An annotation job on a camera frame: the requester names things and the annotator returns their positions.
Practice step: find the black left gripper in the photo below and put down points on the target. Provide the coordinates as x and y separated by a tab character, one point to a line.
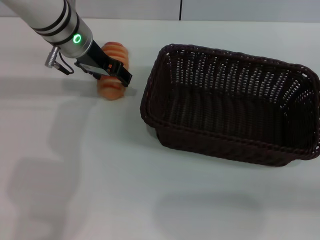
100	56

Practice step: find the orange striped bread roll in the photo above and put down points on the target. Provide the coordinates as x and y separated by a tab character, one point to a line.
112	90

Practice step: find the dark brown wicker basket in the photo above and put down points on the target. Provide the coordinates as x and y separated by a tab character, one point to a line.
237	120

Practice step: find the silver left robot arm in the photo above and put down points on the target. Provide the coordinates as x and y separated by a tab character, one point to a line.
55	22

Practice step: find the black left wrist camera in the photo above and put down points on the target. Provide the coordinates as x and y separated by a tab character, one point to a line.
90	68

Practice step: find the black vertical wall strip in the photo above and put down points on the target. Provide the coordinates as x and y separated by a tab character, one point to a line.
180	10

